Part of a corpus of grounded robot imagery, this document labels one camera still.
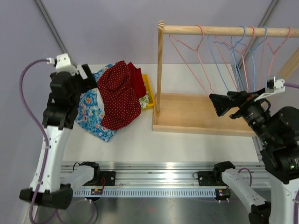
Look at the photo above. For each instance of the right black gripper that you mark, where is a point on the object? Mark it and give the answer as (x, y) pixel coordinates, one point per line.
(241, 99)

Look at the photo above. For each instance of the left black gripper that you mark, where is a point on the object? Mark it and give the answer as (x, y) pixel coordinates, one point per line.
(89, 83)

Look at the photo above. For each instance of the blue floral skirt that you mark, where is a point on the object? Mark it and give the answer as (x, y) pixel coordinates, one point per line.
(91, 113)

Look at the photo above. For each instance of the red polka dot skirt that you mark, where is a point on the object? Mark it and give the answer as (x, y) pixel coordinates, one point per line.
(121, 104)

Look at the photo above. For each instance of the plain red skirt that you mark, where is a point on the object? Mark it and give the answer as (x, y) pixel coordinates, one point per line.
(137, 80)

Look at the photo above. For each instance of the blue hanger of lemon skirt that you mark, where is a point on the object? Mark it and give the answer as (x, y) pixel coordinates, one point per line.
(251, 52)

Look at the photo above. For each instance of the lemon print skirt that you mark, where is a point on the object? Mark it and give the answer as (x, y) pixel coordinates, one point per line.
(144, 101)

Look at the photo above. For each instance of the pink hanger of tan skirt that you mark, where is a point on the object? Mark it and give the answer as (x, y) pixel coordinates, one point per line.
(266, 41)

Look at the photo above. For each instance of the pink hanger of red skirt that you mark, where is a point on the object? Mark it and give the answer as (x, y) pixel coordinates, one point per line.
(232, 48)

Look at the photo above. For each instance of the pink hanger of dotted skirt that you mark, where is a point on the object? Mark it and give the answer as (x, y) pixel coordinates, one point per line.
(171, 37)

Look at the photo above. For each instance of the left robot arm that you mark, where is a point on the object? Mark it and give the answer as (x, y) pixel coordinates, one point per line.
(47, 188)

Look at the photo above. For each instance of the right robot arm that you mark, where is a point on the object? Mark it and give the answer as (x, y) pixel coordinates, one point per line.
(279, 135)

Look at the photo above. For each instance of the wooden clothes rack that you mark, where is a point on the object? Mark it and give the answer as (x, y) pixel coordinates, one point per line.
(193, 113)

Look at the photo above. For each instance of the yellow plastic tray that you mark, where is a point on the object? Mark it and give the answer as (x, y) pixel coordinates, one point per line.
(148, 88)

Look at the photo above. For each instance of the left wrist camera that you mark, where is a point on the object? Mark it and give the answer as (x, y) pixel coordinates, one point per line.
(62, 63)

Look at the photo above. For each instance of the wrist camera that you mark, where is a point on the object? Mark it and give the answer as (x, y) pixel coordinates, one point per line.
(62, 63)
(273, 86)

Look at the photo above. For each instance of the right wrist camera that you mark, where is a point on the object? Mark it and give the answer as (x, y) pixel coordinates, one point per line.
(273, 86)

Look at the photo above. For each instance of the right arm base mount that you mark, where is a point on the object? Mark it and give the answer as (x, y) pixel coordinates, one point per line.
(214, 178)

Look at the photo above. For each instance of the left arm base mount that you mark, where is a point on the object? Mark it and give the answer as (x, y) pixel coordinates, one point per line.
(99, 181)

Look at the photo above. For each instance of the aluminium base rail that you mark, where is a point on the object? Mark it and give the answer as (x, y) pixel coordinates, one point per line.
(166, 179)

